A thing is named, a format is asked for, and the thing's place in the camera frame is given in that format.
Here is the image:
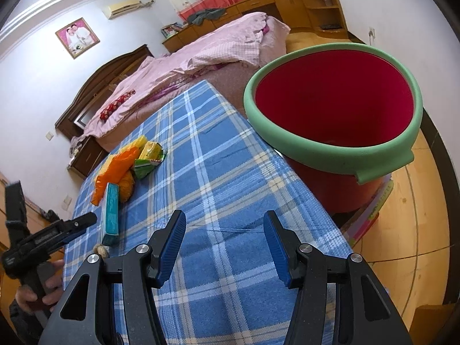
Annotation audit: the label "teal box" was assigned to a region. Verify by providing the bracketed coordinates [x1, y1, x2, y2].
[101, 183, 119, 246]

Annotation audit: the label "yellow foam net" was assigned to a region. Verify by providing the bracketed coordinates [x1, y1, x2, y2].
[96, 135, 147, 177]

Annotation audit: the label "left hand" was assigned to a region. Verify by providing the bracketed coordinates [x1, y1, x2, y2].
[15, 259, 65, 314]

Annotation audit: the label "walnut shells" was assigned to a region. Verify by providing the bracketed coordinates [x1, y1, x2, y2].
[93, 244, 110, 259]

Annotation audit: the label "blue plaid bed sheet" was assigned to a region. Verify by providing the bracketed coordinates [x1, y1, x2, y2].
[62, 79, 355, 345]

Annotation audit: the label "orange plastic bag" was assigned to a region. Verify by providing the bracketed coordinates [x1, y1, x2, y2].
[91, 146, 139, 206]

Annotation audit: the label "yellow green snack wrapper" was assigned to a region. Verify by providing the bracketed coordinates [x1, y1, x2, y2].
[133, 141, 166, 179]

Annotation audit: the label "dark wooden nightstand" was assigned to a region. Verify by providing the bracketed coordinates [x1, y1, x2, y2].
[68, 136, 108, 179]

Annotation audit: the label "red bucket green rim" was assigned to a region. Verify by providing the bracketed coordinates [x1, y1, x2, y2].
[243, 43, 423, 214]

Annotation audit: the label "red floral pillow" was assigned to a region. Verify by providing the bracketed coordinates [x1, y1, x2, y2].
[99, 90, 136, 122]

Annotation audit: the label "dark wooden headboard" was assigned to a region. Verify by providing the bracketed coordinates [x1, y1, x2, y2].
[55, 45, 152, 140]

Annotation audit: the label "pink quilt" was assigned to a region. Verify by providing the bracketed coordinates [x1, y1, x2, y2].
[83, 12, 291, 139]

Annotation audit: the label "books on desk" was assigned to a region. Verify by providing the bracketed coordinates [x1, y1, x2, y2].
[161, 23, 188, 39]

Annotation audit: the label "framed wedding photo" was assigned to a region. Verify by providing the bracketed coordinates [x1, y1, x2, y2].
[55, 18, 100, 59]

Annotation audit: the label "dark clothes on desk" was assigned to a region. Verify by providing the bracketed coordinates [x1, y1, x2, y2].
[186, 8, 226, 26]

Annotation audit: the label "long wooden desk cabinet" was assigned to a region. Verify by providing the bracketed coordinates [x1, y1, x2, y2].
[163, 0, 312, 53]

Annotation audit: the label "wooden corner shelf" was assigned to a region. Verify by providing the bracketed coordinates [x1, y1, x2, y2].
[302, 0, 348, 39]

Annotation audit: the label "grey floor cable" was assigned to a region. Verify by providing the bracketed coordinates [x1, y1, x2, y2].
[369, 28, 458, 317]

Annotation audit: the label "wall air conditioner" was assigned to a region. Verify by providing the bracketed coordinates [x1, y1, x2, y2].
[102, 0, 143, 20]

